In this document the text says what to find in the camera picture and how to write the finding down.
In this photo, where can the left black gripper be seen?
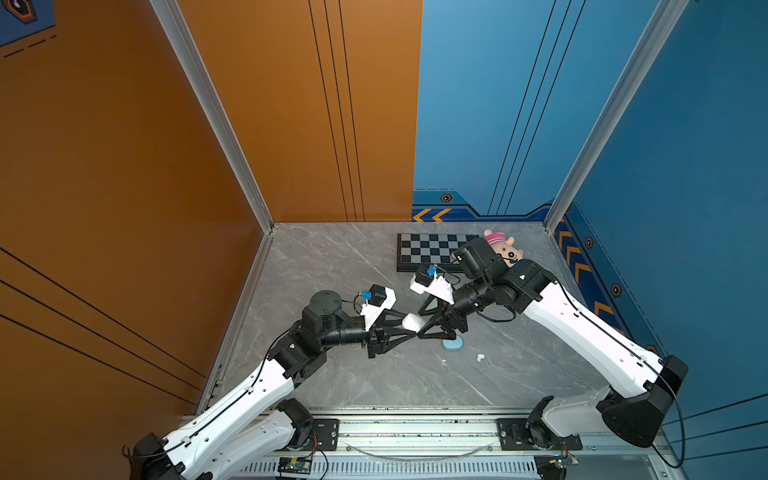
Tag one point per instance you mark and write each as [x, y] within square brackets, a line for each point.
[376, 340]

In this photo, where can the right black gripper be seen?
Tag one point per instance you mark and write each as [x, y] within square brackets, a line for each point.
[445, 332]

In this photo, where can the light blue earbud case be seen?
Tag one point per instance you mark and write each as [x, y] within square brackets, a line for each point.
[453, 344]

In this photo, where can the white earbud case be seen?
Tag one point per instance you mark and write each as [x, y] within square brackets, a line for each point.
[413, 322]

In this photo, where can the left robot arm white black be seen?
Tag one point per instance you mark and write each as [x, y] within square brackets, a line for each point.
[260, 415]

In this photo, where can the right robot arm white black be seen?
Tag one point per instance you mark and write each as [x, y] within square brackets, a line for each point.
[641, 386]

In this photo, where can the black white chessboard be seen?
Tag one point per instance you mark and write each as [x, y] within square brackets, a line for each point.
[416, 249]

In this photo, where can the pink plush doll head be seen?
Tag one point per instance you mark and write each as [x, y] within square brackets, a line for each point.
[503, 246]

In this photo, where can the green circuit board left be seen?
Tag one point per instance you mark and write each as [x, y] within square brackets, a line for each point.
[301, 466]

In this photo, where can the circuit board right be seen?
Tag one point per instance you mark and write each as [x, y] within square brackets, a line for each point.
[564, 461]

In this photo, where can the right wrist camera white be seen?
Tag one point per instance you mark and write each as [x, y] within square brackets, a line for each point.
[428, 280]

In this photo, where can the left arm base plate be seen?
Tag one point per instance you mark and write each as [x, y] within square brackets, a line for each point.
[321, 433]

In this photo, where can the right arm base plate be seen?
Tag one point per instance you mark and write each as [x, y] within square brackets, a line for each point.
[517, 434]

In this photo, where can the left aluminium corner post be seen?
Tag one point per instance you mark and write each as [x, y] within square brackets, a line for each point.
[178, 33]

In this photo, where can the aluminium corner post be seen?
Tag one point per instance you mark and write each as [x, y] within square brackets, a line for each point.
[654, 36]
[178, 33]

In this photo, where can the right aluminium corner post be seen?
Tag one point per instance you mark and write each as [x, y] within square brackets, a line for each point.
[654, 36]

